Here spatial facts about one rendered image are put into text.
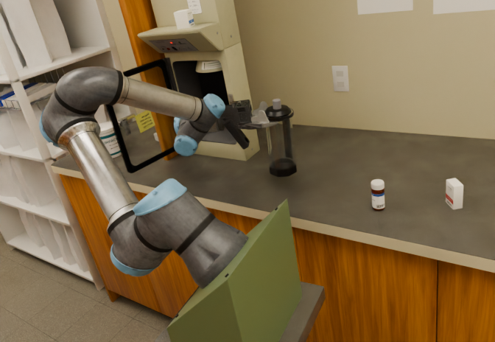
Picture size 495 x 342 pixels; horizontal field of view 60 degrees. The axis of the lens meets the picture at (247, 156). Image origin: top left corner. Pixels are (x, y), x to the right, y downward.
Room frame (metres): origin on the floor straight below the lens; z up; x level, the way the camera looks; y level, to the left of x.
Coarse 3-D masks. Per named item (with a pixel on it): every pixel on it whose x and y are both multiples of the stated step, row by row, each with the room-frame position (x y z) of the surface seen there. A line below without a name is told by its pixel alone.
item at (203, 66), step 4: (200, 60) 1.74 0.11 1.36; (204, 60) 1.73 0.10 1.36; (208, 60) 1.72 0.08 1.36; (212, 60) 1.71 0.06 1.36; (216, 60) 1.71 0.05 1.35; (200, 64) 1.74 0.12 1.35; (204, 64) 1.72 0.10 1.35; (208, 64) 1.71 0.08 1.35; (212, 64) 1.71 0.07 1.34; (216, 64) 1.71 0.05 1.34; (220, 64) 1.71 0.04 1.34; (196, 68) 1.77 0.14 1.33; (200, 68) 1.73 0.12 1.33; (204, 68) 1.72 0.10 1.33; (208, 68) 1.71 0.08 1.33; (212, 68) 1.70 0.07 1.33; (216, 68) 1.70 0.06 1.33; (220, 68) 1.70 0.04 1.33; (200, 72) 1.73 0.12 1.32; (204, 72) 1.71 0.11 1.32; (208, 72) 1.70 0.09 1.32
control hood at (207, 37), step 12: (204, 24) 1.62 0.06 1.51; (216, 24) 1.60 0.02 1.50; (144, 36) 1.71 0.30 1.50; (156, 36) 1.67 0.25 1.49; (168, 36) 1.64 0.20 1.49; (180, 36) 1.61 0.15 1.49; (192, 36) 1.57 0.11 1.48; (204, 36) 1.55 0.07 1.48; (216, 36) 1.59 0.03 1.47; (156, 48) 1.76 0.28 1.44; (204, 48) 1.62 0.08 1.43; (216, 48) 1.59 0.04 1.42
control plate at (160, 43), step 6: (150, 42) 1.73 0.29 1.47; (156, 42) 1.71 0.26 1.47; (162, 42) 1.70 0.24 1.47; (168, 42) 1.68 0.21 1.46; (174, 42) 1.66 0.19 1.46; (180, 42) 1.64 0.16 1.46; (186, 42) 1.63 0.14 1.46; (180, 48) 1.69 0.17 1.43; (186, 48) 1.67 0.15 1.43; (192, 48) 1.65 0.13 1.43
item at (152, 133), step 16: (144, 64) 1.73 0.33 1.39; (144, 80) 1.72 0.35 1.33; (160, 80) 1.77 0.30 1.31; (128, 112) 1.65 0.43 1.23; (144, 112) 1.69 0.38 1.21; (144, 128) 1.68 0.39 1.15; (160, 128) 1.73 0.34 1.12; (128, 144) 1.62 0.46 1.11; (144, 144) 1.67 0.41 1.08; (160, 144) 1.71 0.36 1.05; (144, 160) 1.65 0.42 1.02
